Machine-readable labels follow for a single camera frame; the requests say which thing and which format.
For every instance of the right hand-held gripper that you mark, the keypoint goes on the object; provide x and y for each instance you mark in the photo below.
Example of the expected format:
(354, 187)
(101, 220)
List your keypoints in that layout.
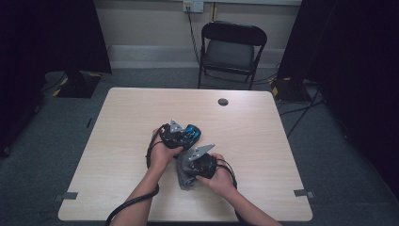
(202, 166)

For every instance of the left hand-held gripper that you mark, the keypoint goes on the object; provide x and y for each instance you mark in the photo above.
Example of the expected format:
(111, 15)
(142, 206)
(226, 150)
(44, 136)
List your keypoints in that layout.
(174, 138)

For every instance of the blue and black toy car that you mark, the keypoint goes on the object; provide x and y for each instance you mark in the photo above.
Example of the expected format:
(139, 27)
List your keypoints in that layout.
(194, 133)

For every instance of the person's left hand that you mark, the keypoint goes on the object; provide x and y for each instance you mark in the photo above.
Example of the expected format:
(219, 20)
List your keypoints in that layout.
(161, 155)

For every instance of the person's right hand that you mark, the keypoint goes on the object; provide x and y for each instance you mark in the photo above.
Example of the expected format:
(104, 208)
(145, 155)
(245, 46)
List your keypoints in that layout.
(222, 182)

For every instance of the round grey table grommet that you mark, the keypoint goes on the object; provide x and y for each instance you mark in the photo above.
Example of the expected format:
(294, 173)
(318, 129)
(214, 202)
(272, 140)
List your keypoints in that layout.
(223, 102)

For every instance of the small black floor strip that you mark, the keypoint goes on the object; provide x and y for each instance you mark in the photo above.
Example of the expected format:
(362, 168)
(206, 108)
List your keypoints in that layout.
(89, 122)

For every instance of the grey tape strip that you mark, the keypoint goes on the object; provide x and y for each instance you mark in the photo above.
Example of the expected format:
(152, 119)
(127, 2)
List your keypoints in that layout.
(67, 196)
(302, 193)

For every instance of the black stand base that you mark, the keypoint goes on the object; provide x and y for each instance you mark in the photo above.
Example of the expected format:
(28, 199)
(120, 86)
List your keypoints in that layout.
(78, 86)
(290, 91)

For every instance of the black folding chair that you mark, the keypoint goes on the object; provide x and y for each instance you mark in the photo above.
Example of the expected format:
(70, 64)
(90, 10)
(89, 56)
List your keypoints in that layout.
(233, 33)

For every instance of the dark curtain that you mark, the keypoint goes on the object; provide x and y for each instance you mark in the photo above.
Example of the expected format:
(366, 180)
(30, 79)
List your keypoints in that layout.
(47, 37)
(360, 62)

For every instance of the thin vertical wall conduit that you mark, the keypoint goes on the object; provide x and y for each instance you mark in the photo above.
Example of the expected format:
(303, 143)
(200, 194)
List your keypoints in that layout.
(215, 12)

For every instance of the white wall socket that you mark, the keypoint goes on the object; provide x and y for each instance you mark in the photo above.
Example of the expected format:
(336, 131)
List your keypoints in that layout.
(197, 6)

